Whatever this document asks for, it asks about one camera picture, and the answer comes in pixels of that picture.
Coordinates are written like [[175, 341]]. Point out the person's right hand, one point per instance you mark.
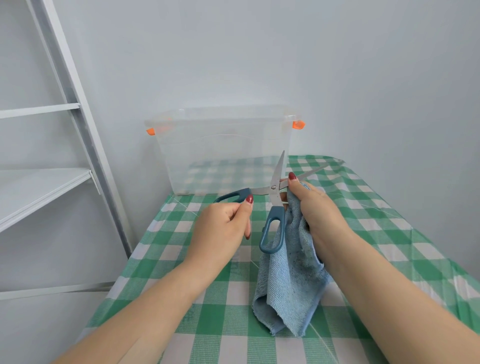
[[318, 213]]

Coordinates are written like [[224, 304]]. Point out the person's left hand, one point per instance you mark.
[[217, 236]]

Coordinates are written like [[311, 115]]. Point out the blue microfibre cloth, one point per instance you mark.
[[292, 285]]

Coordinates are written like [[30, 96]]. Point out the person's left forearm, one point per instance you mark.
[[131, 326]]

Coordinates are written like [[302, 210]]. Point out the person's right forearm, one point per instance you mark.
[[405, 318]]

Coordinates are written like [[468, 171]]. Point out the clear plastic storage box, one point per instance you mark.
[[195, 153]]

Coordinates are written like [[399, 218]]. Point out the green white checkered tablecloth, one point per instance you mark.
[[240, 322]]

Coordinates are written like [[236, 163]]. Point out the white metal shelf rack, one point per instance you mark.
[[37, 187]]

